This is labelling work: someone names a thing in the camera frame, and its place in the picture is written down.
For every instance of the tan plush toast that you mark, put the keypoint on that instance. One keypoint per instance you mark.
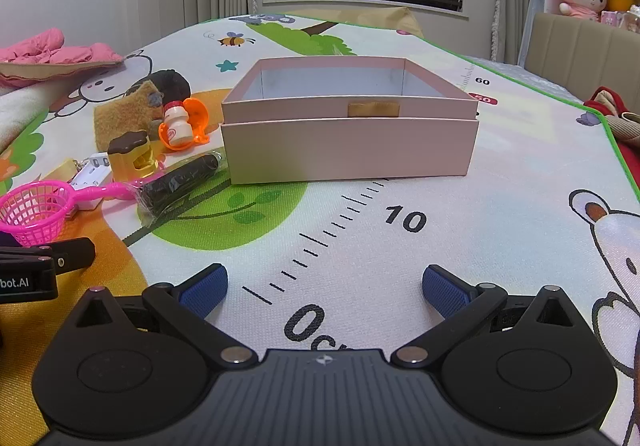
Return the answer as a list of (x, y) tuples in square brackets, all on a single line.
[(120, 119)]

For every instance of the small pink toy boxes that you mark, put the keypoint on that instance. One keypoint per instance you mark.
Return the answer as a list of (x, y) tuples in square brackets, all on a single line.
[(622, 20)]

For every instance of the brown-capped yellow bottle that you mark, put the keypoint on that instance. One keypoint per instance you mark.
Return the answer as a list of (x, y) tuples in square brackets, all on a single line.
[(131, 156)]

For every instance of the white blanket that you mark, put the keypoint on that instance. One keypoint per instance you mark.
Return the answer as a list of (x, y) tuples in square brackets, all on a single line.
[(20, 111)]

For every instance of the beige quilt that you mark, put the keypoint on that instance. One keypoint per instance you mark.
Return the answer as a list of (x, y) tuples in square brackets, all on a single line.
[(45, 71)]

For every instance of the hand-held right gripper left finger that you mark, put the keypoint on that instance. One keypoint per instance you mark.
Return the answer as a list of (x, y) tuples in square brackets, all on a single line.
[(205, 291)]

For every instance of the beige ribbed cloth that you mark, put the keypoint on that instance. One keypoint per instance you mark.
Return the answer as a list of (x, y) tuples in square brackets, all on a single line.
[(627, 131)]

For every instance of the beige padded headboard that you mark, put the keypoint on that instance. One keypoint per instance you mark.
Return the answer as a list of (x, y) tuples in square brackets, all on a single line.
[(565, 51)]

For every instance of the pink cardboard box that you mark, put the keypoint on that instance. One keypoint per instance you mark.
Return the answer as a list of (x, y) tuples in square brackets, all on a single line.
[(350, 146)]

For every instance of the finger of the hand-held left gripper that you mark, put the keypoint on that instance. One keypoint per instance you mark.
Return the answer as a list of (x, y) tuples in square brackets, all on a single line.
[(75, 253)]

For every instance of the cartoon animal play mat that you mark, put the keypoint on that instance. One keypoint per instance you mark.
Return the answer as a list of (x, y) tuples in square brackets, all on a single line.
[(350, 226)]

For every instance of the pink toy net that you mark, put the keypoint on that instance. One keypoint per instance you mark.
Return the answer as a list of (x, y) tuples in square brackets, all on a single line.
[(35, 211)]

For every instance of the red cloth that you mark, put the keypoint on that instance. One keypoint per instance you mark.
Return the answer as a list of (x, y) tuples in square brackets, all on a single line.
[(607, 101)]

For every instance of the white charger plug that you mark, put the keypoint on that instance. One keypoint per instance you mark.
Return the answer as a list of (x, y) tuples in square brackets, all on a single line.
[(92, 171)]

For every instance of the black wrapped cylinder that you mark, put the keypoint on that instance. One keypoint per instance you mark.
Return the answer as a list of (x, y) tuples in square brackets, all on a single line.
[(175, 183)]

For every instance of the orange plastic capsule shell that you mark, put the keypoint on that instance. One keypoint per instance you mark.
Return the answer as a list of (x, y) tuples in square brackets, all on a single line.
[(196, 116)]

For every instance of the black plush toy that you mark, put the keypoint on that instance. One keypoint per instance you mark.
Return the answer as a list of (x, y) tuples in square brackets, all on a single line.
[(172, 84)]

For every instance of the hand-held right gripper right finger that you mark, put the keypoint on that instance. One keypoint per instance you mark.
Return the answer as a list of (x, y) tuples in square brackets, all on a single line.
[(445, 293)]

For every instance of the small cream toy bottle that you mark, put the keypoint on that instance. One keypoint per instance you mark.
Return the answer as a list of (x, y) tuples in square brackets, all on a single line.
[(175, 124)]

